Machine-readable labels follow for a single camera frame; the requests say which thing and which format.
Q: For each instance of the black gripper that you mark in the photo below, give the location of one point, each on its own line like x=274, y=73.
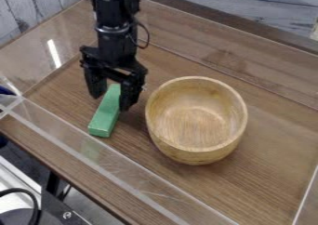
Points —
x=111, y=60

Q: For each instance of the green rectangular block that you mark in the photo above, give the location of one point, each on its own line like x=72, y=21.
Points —
x=102, y=121

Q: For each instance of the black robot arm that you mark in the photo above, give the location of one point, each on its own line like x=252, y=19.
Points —
x=116, y=13

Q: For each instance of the brown wooden bowl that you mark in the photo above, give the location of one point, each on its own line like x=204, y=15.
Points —
x=196, y=119

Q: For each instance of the blue object at left edge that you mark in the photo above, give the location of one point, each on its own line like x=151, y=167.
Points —
x=5, y=91

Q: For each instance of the black table leg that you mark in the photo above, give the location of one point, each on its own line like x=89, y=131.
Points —
x=52, y=184

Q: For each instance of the clear acrylic tray wall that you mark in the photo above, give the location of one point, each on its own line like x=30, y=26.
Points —
x=263, y=184

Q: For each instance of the black metal base plate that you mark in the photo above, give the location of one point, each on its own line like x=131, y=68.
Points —
x=56, y=213

